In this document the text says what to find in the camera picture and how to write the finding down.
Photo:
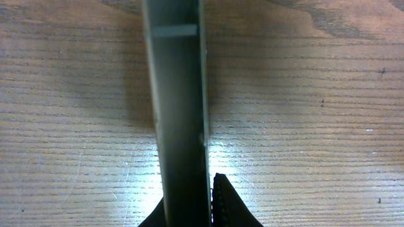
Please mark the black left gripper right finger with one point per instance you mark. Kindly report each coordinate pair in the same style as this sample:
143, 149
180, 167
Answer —
228, 209

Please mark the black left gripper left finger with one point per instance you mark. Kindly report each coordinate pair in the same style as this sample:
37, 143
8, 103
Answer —
156, 218

